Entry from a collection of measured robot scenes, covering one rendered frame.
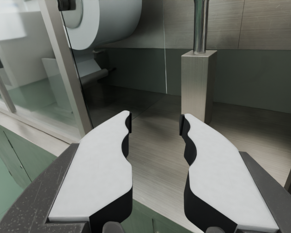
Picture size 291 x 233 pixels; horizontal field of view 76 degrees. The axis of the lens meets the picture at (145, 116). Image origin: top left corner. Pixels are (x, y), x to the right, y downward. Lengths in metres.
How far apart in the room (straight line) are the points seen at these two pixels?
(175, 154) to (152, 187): 0.14
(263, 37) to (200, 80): 0.31
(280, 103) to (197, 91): 0.38
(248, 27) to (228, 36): 0.07
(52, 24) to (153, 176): 0.46
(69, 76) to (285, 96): 0.78
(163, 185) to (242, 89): 0.56
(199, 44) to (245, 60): 0.28
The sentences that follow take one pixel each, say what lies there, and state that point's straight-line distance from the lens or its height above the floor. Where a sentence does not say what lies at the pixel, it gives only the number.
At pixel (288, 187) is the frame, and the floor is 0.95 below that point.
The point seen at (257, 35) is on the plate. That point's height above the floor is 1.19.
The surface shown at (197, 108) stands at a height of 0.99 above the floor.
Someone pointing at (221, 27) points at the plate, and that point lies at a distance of 0.87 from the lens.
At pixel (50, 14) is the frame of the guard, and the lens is 0.54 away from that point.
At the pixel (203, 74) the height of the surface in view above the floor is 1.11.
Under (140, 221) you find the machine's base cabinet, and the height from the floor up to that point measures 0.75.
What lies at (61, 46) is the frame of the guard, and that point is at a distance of 0.55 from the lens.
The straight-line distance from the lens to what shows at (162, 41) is 0.95.
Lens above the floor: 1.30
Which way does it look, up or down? 29 degrees down
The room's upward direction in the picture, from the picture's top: 6 degrees counter-clockwise
